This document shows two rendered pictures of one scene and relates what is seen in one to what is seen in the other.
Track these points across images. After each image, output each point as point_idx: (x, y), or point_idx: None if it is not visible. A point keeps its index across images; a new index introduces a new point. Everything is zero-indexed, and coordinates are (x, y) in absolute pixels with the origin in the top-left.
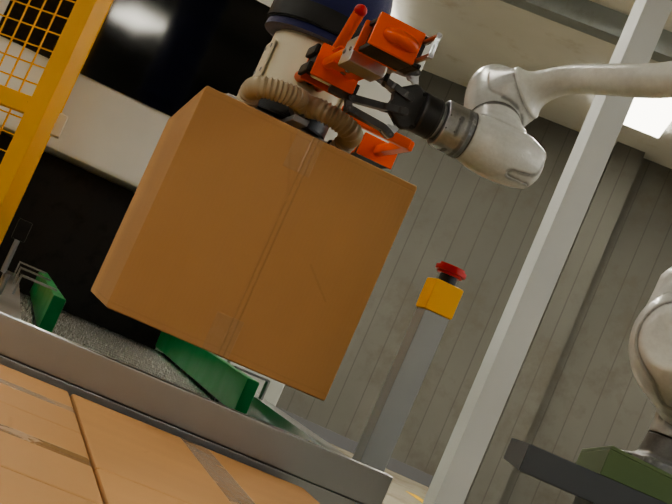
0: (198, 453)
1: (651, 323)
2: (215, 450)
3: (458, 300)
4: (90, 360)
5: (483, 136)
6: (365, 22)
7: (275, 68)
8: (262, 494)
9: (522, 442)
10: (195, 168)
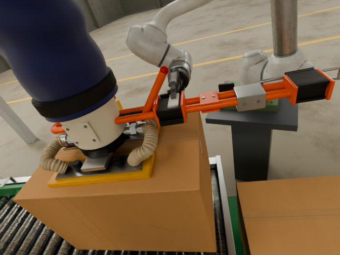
0: (269, 217)
1: None
2: None
3: (120, 102)
4: None
5: (191, 66)
6: (297, 89)
7: (103, 131)
8: (303, 202)
9: (263, 123)
10: (206, 203)
